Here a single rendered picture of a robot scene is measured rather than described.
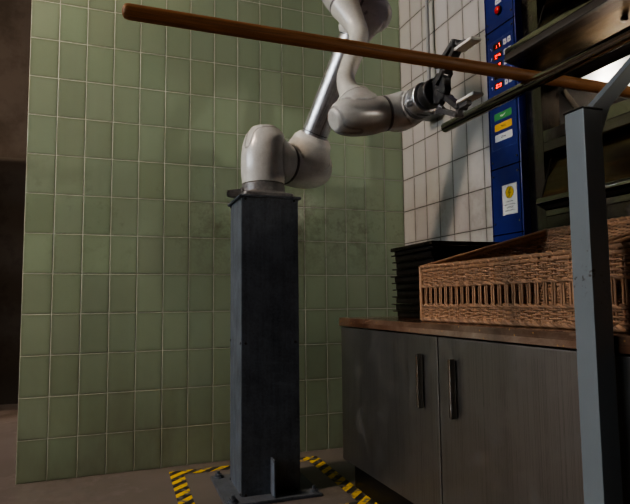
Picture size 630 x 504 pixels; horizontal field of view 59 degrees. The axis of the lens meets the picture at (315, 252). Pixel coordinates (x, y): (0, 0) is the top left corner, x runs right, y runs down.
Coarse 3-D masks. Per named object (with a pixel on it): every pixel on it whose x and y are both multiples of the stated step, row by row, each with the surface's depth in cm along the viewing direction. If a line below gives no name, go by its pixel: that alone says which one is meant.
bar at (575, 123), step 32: (576, 64) 122; (512, 96) 141; (608, 96) 95; (448, 128) 167; (576, 128) 92; (576, 160) 92; (576, 192) 92; (576, 224) 92; (576, 256) 92; (608, 256) 90; (576, 288) 92; (608, 288) 90; (576, 320) 91; (608, 320) 89; (608, 352) 89; (608, 384) 88; (608, 416) 88; (608, 448) 87; (608, 480) 86
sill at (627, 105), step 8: (616, 104) 155; (624, 104) 153; (608, 112) 158; (616, 112) 155; (624, 112) 153; (552, 128) 177; (560, 128) 174; (544, 136) 181; (552, 136) 177; (560, 136) 174
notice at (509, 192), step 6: (504, 186) 194; (510, 186) 191; (516, 186) 188; (504, 192) 193; (510, 192) 191; (516, 192) 188; (504, 198) 193; (510, 198) 191; (516, 198) 188; (504, 204) 193; (510, 204) 190; (516, 204) 188; (504, 210) 193; (510, 210) 190; (516, 210) 188
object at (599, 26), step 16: (608, 0) 141; (624, 0) 140; (576, 16) 150; (592, 16) 148; (608, 16) 147; (544, 32) 161; (560, 32) 157; (576, 32) 156; (592, 32) 155; (608, 32) 154; (528, 48) 168; (544, 48) 166; (560, 48) 165; (576, 48) 164; (512, 64) 178; (528, 64) 177; (544, 64) 176
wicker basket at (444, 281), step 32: (608, 224) 152; (480, 256) 163; (512, 256) 121; (544, 256) 113; (448, 288) 158; (480, 288) 131; (512, 288) 121; (544, 288) 113; (448, 320) 142; (480, 320) 130; (512, 320) 121; (544, 320) 112
